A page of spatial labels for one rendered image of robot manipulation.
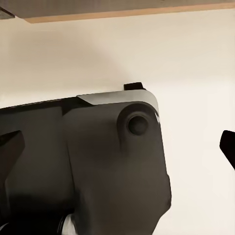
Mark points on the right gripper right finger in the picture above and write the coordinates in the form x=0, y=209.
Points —
x=227, y=146

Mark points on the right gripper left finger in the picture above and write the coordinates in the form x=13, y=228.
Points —
x=11, y=147

